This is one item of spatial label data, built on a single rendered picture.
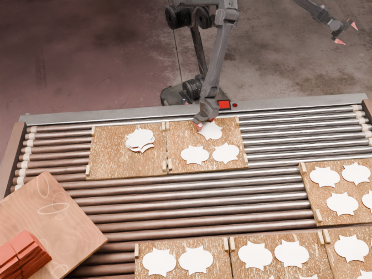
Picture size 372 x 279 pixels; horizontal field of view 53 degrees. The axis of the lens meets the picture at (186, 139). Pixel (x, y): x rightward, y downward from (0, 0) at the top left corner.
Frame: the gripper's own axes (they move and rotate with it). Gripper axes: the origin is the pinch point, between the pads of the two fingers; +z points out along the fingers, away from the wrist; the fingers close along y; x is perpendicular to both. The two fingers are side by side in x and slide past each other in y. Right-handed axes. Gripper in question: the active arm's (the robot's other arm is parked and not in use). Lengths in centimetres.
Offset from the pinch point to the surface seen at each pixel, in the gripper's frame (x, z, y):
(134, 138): 19.5, -2.5, -34.8
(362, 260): -100, 5, -7
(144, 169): 2.0, 1.6, -42.9
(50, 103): 187, 87, -24
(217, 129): -6.5, 1.0, 2.7
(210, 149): -13.1, 2.2, -9.4
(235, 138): -17.4, 2.3, 5.7
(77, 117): 60, 1, -47
